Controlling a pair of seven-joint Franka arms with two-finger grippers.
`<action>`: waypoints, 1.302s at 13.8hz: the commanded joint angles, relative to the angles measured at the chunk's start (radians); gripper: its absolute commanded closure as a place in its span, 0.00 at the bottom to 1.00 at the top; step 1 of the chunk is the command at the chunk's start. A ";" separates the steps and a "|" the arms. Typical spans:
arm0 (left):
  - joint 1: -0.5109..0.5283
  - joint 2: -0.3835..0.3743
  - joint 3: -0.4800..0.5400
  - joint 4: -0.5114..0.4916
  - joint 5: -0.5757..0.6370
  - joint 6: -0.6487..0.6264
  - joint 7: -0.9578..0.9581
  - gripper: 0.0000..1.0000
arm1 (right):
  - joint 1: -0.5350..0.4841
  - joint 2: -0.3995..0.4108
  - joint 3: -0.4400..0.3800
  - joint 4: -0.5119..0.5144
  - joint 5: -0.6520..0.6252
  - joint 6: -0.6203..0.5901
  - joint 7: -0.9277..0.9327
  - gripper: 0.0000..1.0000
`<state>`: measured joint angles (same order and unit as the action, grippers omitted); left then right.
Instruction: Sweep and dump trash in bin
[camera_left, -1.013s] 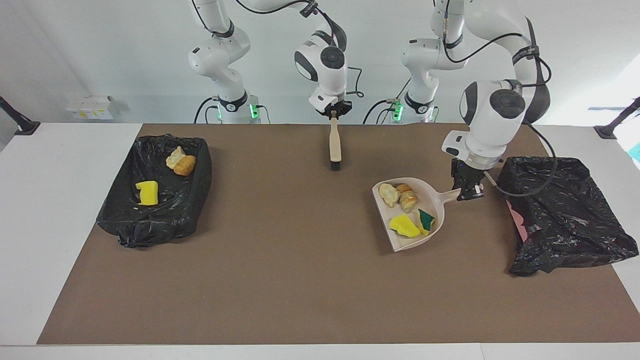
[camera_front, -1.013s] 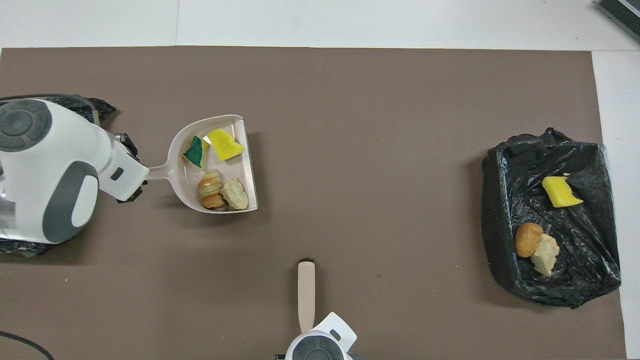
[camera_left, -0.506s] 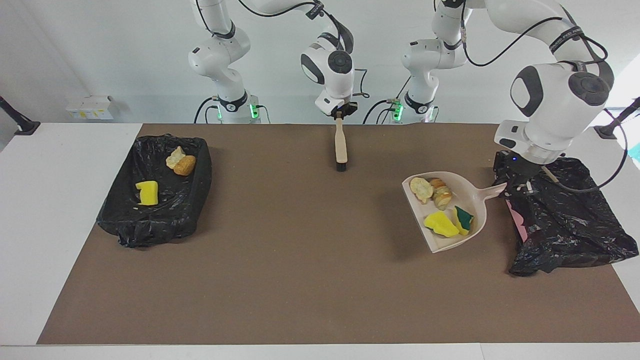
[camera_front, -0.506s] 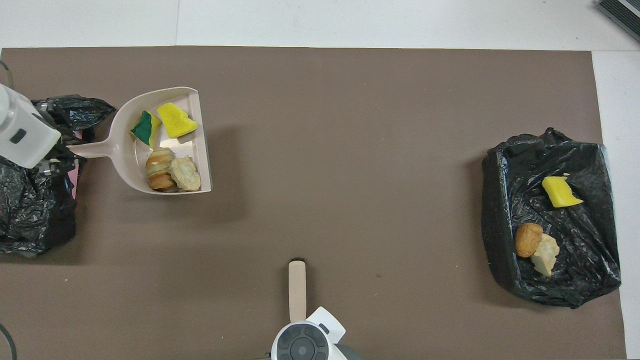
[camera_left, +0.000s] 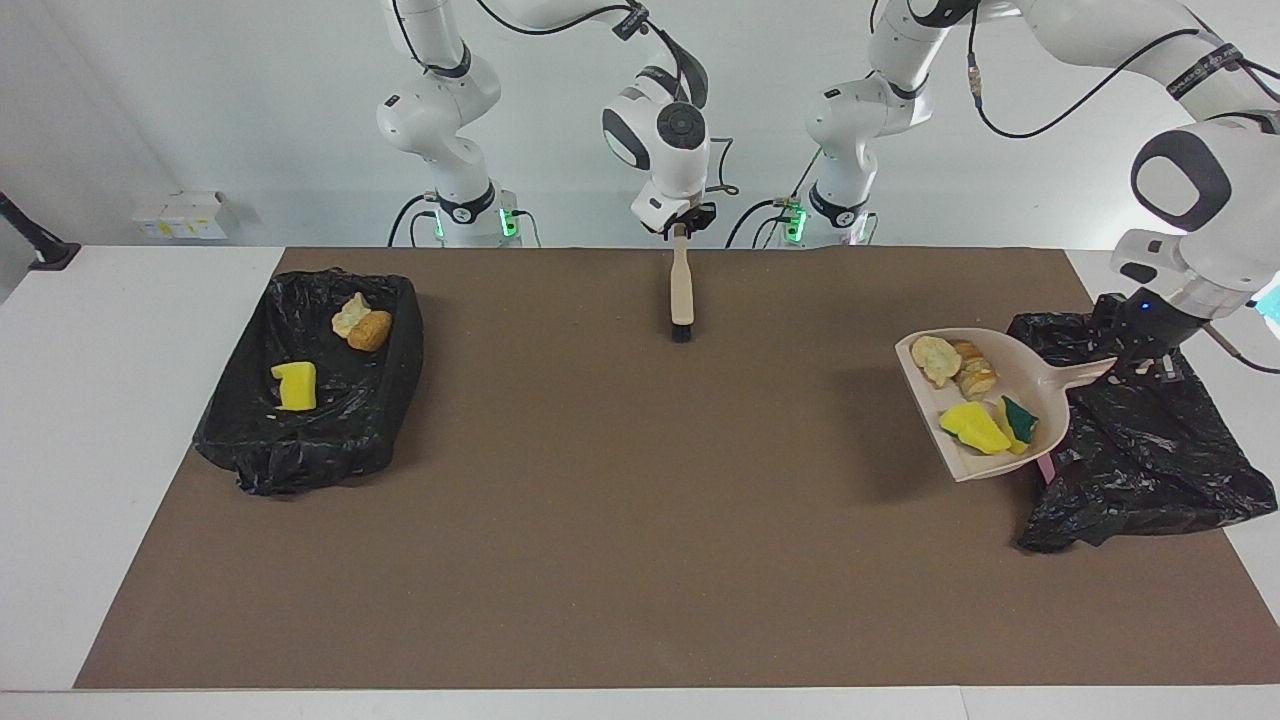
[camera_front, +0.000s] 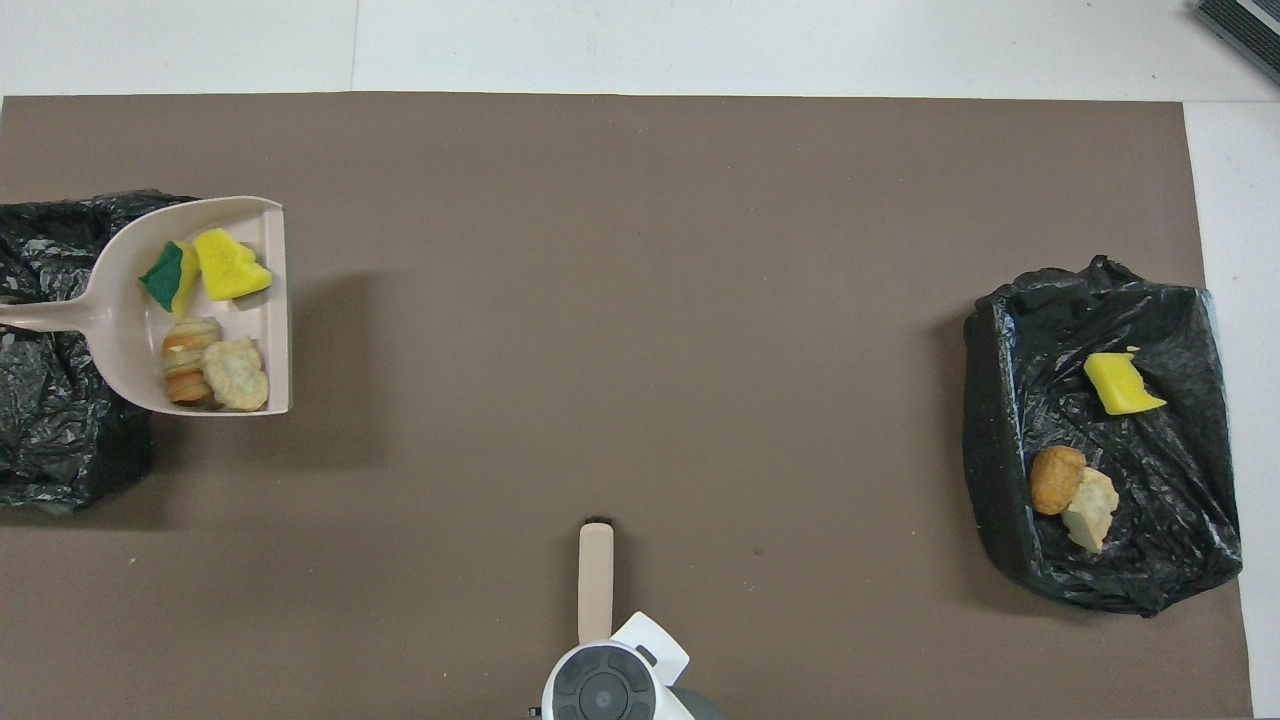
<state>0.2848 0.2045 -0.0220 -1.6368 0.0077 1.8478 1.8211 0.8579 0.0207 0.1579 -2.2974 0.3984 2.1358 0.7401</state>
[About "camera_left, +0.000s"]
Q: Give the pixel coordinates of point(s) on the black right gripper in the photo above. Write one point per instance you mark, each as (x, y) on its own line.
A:
(690, 215)

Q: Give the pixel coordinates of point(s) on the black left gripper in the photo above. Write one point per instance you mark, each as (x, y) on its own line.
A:
(1150, 322)

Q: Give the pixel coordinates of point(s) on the beige hand brush black bristles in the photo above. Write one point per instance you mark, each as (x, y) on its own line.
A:
(681, 290)

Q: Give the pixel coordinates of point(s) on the beige plastic dustpan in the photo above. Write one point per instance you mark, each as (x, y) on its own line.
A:
(1030, 375)

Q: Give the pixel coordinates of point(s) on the yellow sponge with green side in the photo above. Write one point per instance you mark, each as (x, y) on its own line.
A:
(1022, 420)

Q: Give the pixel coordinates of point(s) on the angular beige bread chunk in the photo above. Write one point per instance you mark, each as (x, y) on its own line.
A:
(978, 378)

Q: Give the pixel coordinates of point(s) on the rounded beige bread chunk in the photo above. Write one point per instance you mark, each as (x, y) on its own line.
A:
(935, 360)

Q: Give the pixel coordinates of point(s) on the brown cork-shaped bread roll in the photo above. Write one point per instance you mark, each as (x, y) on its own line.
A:
(372, 332)

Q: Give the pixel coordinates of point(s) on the striped croissant piece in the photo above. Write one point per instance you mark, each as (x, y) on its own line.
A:
(350, 315)

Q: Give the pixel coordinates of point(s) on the notched yellow sponge piece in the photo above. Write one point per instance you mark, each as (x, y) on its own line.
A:
(295, 388)

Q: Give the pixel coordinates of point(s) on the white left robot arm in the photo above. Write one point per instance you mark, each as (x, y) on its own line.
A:
(1240, 240)

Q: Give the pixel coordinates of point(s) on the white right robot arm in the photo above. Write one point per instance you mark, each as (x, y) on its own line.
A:
(440, 100)

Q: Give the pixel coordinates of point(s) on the pink bin with black bag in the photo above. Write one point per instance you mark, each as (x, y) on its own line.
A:
(1150, 480)

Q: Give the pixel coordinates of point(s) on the bin lined with black bag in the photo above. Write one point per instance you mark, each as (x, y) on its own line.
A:
(300, 450)

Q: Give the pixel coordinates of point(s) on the teal plastic object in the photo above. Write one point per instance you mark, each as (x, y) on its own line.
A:
(1274, 308)

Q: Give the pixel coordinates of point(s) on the brown table mat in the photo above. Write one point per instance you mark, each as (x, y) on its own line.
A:
(600, 600)

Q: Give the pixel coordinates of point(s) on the black stand foot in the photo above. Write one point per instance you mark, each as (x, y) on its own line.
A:
(45, 250)

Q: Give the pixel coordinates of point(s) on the white wall socket box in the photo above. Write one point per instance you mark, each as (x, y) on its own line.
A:
(185, 215)

